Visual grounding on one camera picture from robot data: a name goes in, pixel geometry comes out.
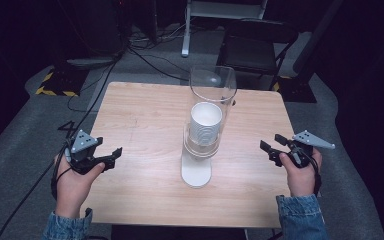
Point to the grey flat stand base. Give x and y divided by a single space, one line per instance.
91 62

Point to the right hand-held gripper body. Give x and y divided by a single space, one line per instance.
302 146

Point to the dark slanted pole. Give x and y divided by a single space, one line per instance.
316 36

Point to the stack of white paper cups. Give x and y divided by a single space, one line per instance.
206 125

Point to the white metal stand frame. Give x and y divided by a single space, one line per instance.
186 36

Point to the clear cup dispenser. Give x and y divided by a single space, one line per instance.
198 166

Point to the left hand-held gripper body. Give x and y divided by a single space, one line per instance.
83 156

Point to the person's left hand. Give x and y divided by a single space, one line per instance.
75 186

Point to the person's right hand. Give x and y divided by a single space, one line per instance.
300 181

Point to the black folding chair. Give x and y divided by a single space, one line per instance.
250 50

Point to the black yellow striped floor plate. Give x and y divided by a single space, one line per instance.
296 90
61 83

